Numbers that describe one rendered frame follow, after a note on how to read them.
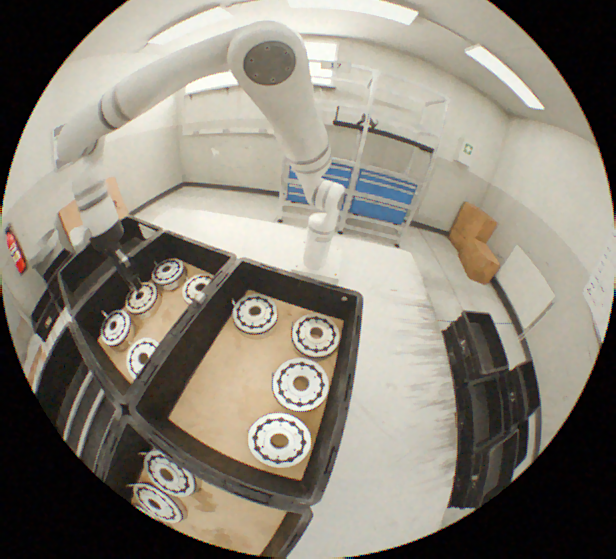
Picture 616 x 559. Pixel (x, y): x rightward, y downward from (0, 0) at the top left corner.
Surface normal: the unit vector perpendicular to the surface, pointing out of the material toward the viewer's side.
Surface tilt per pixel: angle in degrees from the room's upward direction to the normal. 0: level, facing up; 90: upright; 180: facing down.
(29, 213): 90
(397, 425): 0
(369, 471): 0
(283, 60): 120
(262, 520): 0
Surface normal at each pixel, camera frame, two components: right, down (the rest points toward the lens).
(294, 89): 0.43, 0.88
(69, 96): 0.98, 0.20
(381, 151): -0.17, 0.59
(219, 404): 0.13, -0.78
